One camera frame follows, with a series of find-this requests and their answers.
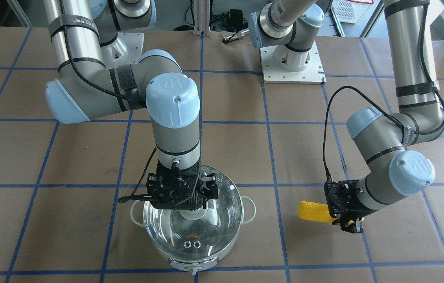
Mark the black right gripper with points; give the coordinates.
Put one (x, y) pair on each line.
(210, 189)

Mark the glass pot lid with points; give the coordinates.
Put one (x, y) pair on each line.
(193, 220)

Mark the yellow corn cob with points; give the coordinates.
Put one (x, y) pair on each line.
(312, 211)

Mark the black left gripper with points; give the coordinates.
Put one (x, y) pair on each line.
(357, 210)

